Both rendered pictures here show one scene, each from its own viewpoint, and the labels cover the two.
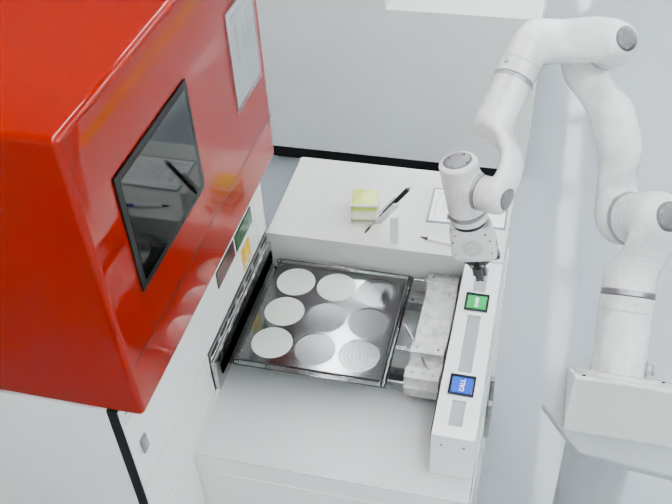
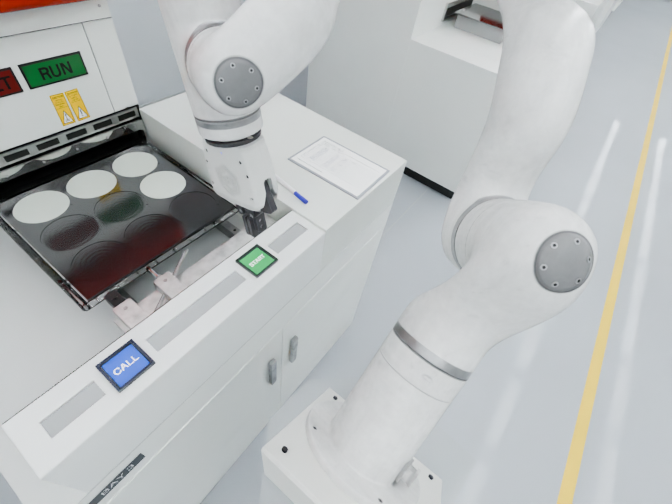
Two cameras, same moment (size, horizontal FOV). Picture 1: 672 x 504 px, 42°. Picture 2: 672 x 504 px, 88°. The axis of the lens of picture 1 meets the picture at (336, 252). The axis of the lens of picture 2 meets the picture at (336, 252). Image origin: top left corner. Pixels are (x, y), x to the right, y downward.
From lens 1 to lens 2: 1.58 m
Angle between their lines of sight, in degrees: 11
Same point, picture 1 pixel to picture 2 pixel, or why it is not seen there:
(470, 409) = (96, 411)
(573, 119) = not seen: hidden behind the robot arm
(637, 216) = (499, 235)
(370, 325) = (150, 234)
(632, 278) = (442, 334)
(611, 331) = (372, 395)
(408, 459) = not seen: hidden behind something
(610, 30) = not seen: outside the picture
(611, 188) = (484, 180)
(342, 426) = (36, 330)
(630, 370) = (370, 469)
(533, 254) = (436, 248)
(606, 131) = (520, 65)
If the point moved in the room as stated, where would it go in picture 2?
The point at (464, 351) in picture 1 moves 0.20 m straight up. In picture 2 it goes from (184, 315) to (151, 231)
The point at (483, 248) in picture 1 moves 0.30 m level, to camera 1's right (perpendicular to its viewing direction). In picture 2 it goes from (240, 185) to (451, 262)
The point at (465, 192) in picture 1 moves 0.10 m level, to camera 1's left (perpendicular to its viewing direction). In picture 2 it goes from (182, 47) to (100, 21)
